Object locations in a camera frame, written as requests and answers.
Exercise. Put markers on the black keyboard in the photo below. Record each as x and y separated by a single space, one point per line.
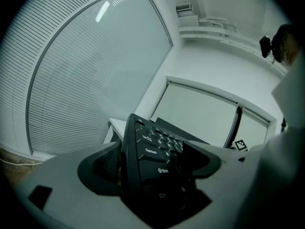
152 166

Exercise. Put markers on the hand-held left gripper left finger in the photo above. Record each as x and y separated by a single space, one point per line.
64 175

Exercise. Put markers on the person's white shirt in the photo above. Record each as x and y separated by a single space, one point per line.
286 139

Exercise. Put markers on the window with white roller blind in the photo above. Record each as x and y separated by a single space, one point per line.
195 113

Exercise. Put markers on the white desk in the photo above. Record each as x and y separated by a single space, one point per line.
118 126

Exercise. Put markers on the black head-mounted camera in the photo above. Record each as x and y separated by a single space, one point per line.
266 46

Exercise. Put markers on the narrow window with roller blind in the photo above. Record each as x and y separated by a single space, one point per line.
253 132

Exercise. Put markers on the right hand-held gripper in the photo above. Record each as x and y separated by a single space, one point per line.
241 145

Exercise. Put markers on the large window with slatted blinds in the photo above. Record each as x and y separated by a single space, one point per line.
95 75

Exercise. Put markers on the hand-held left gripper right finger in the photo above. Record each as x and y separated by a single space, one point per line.
228 175

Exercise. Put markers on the white air conditioner unit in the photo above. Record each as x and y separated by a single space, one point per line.
184 11

